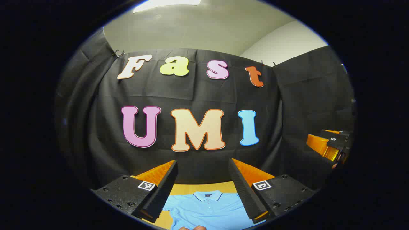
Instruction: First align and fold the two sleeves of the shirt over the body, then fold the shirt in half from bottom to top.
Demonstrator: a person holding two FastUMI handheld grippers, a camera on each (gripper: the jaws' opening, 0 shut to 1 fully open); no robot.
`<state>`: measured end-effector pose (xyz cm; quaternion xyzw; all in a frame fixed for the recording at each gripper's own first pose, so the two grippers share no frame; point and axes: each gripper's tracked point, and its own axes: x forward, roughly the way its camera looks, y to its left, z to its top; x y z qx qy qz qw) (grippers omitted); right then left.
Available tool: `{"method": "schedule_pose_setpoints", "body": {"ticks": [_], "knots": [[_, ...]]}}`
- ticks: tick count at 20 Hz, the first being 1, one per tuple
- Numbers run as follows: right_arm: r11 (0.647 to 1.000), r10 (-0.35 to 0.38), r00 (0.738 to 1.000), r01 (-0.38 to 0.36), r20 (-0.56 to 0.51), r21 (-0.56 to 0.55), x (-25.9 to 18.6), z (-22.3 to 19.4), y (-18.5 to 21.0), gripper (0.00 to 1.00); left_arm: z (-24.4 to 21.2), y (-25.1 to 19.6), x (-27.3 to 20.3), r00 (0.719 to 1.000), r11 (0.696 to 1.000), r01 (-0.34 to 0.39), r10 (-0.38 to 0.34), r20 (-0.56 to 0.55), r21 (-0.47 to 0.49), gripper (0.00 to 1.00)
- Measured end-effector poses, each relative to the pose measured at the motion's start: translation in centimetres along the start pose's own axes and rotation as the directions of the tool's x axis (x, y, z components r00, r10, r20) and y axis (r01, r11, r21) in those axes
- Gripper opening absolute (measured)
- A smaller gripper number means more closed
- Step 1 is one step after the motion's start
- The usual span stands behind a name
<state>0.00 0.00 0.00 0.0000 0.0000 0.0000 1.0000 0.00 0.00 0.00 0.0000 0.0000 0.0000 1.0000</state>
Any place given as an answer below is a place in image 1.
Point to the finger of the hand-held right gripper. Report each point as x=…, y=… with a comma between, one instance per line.
x=321, y=147
x=335, y=134

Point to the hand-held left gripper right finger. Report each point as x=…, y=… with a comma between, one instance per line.
x=243, y=188

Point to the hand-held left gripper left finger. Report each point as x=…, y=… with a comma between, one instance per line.
x=164, y=188

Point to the light blue polo T-shirt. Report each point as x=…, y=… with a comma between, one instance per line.
x=207, y=212

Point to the black backdrop cloth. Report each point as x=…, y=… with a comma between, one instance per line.
x=198, y=95

